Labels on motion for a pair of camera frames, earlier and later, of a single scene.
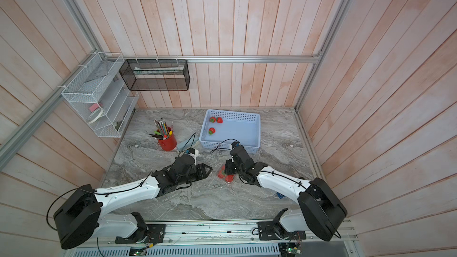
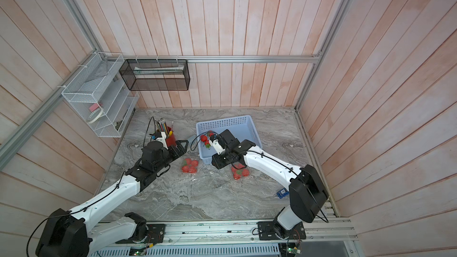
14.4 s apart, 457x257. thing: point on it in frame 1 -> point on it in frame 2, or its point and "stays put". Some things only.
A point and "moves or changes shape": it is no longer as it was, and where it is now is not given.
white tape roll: [94, 115] stays put
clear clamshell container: [221, 173] moves or changes shape
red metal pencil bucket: [168, 144] stays put
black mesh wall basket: [156, 74] stays put
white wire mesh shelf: [97, 93] stays put
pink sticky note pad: [93, 107] stays put
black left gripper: [202, 171] -> [180, 146]
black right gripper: [228, 164] -> [218, 163]
